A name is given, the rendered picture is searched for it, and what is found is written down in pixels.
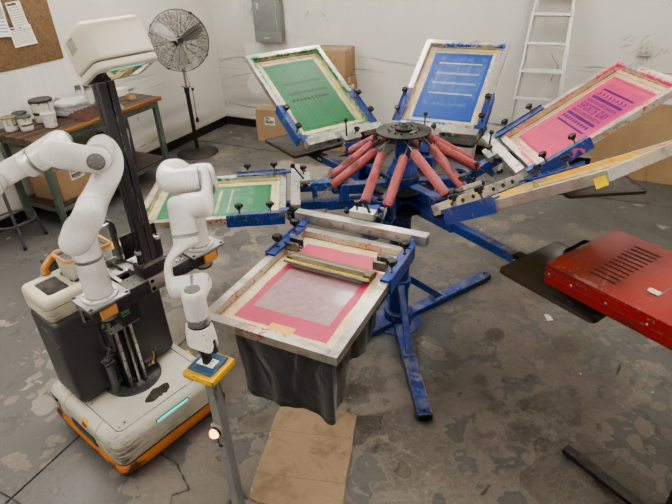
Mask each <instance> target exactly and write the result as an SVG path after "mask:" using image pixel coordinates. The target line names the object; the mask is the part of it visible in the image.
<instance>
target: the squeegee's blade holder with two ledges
mask: <svg viewBox="0 0 672 504"><path fill-rule="evenodd" d="M292 260H296V261H300V262H304V263H308V264H312V265H316V266H319V267H323V268H327V269H331V270H335V271H339V272H343V273H347V274H351V275H355V276H359V277H363V275H364V271H360V270H356V269H352V268H348V267H344V266H340V265H335V264H331V263H327V262H323V261H319V260H315V259H311V258H307V257H303V256H299V255H295V254H293V255H292ZM292 266H293V267H297V268H300V269H304V270H308V271H312V272H316V273H320V274H324V275H327V276H331V277H335V278H339V279H343V280H347V281H351V282H355V283H358V284H363V282H362V281H358V280H354V279H350V278H346V277H342V276H338V275H334V274H330V273H326V272H323V271H319V270H315V269H311V268H307V267H303V266H299V265H295V264H292Z"/></svg>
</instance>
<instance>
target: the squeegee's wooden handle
mask: <svg viewBox="0 0 672 504"><path fill-rule="evenodd" d="M293 254H295V255H299V256H303V257H307V258H311V259H315V260H319V261H323V262H327V263H331V264H335V265H340V266H344V267H348V268H352V269H356V270H360V271H364V275H363V278H367V279H369V282H368V283H370V282H371V281H372V280H373V279H375V278H376V271H372V270H368V269H364V268H360V267H356V266H352V265H348V264H344V263H340V262H336V261H332V260H327V259H323V258H319V257H315V256H311V255H307V254H303V253H299V252H293V253H291V254H290V255H288V256H287V258H288V259H292V255H293Z"/></svg>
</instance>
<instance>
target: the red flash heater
mask: <svg viewBox="0 0 672 504"><path fill-rule="evenodd" d="M544 273H545V279H544V283H546V284H548V285H550V286H552V287H553V288H555V289H557V290H559V291H561V292H563V293H565V294H567V295H568V296H570V297H572V298H574V299H576V300H578V301H580V302H582V303H583V304H585V305H587V306H589V307H591V308H593V309H595V310H597V311H599V312H600V313H602V314H604V315H606V316H608V317H610V318H612V319H614V320H615V321H617V322H619V323H621V324H623V325H625V326H627V327H629V328H630V329H632V330H634V331H636V332H638V333H640V334H642V335H644V336H645V337H647V338H649V339H651V340H653V341H655V342H657V343H659V344H660V345H662V346H664V347H666V348H668V349H670V350H672V251H670V250H667V249H665V248H662V247H660V246H657V245H655V244H652V243H650V242H647V241H645V240H642V239H640V238H637V237H634V236H632V235H629V234H627V233H624V232H622V231H619V230H617V229H613V230H611V231H609V232H607V233H605V234H603V235H601V236H599V237H597V238H595V239H593V240H591V241H589V242H587V243H585V244H583V245H581V246H579V247H577V248H575V249H573V250H571V251H569V252H567V253H565V254H563V255H561V256H559V257H557V258H555V259H553V260H551V261H549V262H547V263H546V264H545V269H544ZM649 288H654V289H656V290H658V291H660V292H662V294H661V295H660V296H655V295H653V294H651V293H649V292H648V291H647V290H648V289H649Z"/></svg>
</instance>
